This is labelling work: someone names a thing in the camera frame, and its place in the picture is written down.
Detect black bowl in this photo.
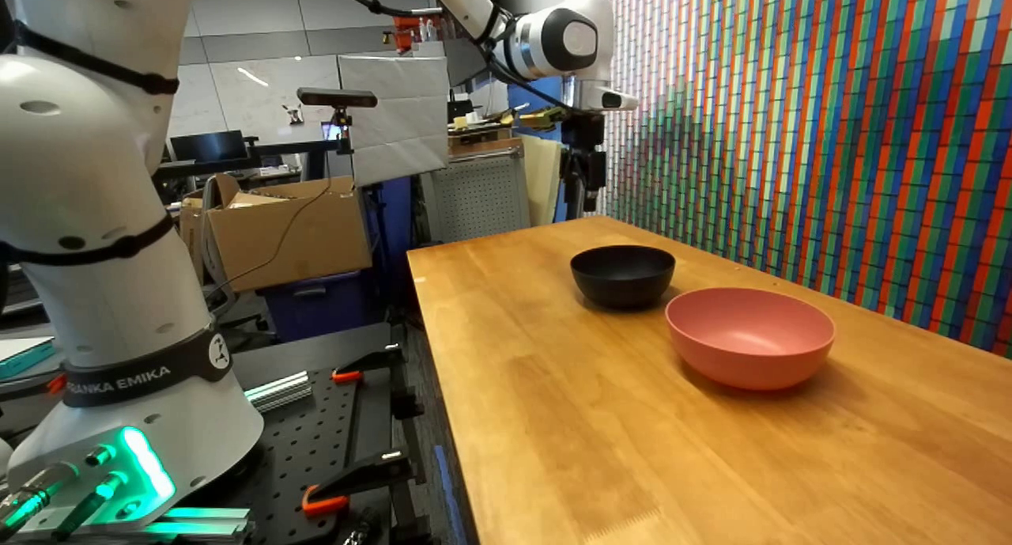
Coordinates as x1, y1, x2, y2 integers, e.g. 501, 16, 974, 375
570, 245, 677, 310

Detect light red bowl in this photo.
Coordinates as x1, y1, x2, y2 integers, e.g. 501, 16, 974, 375
665, 287, 837, 392

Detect perforated metal panel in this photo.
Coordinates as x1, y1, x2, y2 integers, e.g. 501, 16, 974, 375
418, 145, 531, 244

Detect white foam board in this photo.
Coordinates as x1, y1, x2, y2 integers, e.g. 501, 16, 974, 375
338, 52, 451, 189

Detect black orange clamp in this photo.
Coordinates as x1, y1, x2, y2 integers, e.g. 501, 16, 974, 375
330, 345, 406, 384
300, 448, 417, 519

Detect cardboard box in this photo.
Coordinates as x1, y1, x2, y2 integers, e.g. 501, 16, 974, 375
179, 174, 374, 293

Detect blue storage bin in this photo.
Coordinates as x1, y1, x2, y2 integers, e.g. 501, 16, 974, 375
256, 269, 382, 343

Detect monitor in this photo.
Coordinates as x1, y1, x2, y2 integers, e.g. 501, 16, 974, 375
169, 130, 249, 165

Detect aluminium extrusion bar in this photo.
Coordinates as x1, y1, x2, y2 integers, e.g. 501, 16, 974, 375
134, 506, 255, 543
244, 370, 314, 414

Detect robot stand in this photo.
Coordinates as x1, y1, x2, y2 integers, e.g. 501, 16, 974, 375
0, 322, 445, 545

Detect camera on mount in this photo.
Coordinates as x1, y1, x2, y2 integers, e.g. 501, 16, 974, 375
297, 87, 380, 155

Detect black cable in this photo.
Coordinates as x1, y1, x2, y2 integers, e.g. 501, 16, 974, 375
204, 154, 336, 302

